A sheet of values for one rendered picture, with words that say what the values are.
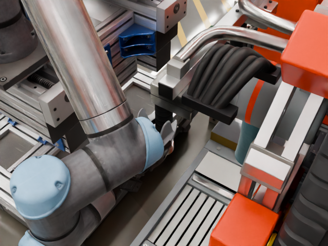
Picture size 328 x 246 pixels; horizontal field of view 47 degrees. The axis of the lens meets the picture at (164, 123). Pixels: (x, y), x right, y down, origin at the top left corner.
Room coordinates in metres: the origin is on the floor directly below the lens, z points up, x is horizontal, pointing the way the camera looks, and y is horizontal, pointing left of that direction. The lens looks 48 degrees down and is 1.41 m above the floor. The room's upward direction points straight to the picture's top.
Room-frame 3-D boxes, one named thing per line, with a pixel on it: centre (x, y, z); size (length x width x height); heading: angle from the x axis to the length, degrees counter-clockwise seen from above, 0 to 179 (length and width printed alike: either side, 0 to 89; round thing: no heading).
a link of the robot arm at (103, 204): (0.34, 0.12, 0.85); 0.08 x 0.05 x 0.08; 57
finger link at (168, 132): (0.48, 0.00, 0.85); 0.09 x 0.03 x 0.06; 138
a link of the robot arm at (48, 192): (0.28, 0.15, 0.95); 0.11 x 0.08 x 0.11; 128
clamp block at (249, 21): (0.79, -0.21, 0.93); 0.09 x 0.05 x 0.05; 57
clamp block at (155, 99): (0.51, -0.02, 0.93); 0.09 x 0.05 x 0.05; 57
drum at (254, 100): (0.57, -0.23, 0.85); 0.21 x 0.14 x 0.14; 57
